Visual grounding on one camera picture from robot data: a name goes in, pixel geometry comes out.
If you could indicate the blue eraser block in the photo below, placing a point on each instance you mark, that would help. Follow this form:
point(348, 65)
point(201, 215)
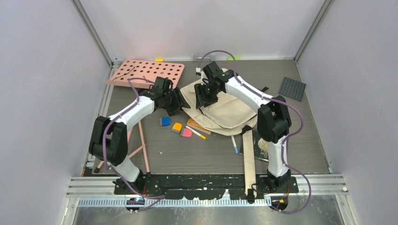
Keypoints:
point(165, 121)

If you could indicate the pink perforated stand board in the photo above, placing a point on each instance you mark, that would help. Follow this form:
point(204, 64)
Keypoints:
point(144, 72)

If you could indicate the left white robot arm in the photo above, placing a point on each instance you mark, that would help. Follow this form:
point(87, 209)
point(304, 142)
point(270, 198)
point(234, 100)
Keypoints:
point(109, 135)

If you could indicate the blue capped white marker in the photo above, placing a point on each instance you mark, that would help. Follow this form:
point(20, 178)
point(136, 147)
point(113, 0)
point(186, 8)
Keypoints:
point(234, 144)

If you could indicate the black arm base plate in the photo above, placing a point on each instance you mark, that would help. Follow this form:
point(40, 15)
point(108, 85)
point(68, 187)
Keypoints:
point(211, 186)

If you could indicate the orange eraser block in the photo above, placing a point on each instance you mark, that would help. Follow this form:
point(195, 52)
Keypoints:
point(177, 127)

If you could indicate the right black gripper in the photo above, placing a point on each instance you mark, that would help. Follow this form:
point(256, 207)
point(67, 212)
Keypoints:
point(202, 100)

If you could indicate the dark grey studded baseplate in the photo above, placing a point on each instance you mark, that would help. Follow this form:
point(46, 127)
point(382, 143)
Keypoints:
point(292, 88)

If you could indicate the green tape tag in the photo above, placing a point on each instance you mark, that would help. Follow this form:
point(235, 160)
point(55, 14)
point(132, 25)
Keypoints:
point(231, 58)

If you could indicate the pink eraser block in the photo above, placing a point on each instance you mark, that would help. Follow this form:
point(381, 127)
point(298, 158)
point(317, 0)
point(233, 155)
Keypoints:
point(186, 133)

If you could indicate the orange paperback book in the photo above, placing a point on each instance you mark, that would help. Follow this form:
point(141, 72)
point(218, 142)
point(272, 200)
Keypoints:
point(193, 124)

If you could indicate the cream canvas backpack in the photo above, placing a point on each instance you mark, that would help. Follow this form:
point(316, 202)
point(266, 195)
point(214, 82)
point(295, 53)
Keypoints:
point(228, 116)

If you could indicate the yellow capped white marker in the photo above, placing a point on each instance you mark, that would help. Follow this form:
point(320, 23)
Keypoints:
point(195, 132)

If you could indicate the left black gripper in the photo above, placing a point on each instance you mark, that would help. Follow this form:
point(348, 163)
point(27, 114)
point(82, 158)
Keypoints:
point(179, 103)

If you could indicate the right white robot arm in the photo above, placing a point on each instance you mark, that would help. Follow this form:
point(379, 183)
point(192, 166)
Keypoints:
point(273, 118)

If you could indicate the black moon cover book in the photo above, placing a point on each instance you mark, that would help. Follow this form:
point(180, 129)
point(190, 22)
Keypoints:
point(264, 150)

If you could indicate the pink tripod stand legs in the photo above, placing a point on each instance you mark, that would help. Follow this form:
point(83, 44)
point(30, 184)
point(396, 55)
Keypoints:
point(141, 148)

